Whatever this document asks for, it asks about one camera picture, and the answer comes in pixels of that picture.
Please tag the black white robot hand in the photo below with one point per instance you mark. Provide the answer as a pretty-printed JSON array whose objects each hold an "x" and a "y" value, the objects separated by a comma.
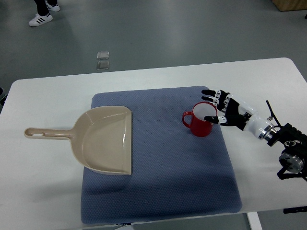
[{"x": 237, "y": 113}]

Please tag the wooden box corner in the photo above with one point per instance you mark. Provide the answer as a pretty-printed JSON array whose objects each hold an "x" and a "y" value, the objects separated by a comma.
[{"x": 290, "y": 5}]

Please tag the red cup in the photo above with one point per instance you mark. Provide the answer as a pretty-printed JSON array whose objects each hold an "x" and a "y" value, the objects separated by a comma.
[{"x": 194, "y": 119}]

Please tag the black table control panel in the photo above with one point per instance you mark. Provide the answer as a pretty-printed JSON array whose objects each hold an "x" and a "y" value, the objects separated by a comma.
[{"x": 294, "y": 210}]

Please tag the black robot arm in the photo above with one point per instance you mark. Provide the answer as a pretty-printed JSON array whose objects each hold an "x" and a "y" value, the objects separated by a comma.
[{"x": 293, "y": 158}]

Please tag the white table leg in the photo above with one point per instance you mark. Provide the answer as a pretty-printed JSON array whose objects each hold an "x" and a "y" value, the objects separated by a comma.
[{"x": 254, "y": 221}]

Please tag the person with white sneakers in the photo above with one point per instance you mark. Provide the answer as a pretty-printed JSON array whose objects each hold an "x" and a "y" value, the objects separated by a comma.
[{"x": 43, "y": 15}]

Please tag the dark clothed person at left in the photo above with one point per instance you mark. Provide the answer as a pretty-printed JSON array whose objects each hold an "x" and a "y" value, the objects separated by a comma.
[{"x": 3, "y": 96}]

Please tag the upper metal floor plate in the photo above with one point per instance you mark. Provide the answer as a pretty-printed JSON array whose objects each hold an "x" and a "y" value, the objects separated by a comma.
[{"x": 102, "y": 55}]

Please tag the metal floor plate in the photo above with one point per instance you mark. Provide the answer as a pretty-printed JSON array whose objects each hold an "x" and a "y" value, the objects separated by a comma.
[
  {"x": 102, "y": 55},
  {"x": 102, "y": 65}
]

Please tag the lower metal floor plate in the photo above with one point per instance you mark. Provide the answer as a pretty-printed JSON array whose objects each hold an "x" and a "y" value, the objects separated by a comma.
[{"x": 102, "y": 65}]

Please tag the blue textured mat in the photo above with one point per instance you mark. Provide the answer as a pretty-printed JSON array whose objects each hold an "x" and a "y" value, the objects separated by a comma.
[{"x": 174, "y": 173}]

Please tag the beige plastic dustpan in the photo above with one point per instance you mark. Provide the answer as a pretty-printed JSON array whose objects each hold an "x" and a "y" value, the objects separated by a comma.
[{"x": 101, "y": 139}]

